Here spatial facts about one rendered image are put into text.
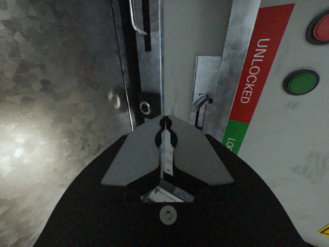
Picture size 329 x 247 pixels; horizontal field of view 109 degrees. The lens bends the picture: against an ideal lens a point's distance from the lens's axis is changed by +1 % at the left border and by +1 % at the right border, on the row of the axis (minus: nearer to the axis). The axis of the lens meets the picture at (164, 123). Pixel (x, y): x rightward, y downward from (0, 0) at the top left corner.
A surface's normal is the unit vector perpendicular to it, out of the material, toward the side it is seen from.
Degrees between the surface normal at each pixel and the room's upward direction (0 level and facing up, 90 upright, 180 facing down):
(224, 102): 90
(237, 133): 90
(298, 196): 90
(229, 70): 90
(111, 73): 0
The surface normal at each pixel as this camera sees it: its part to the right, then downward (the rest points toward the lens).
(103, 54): 0.86, 0.25
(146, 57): -0.51, 0.43
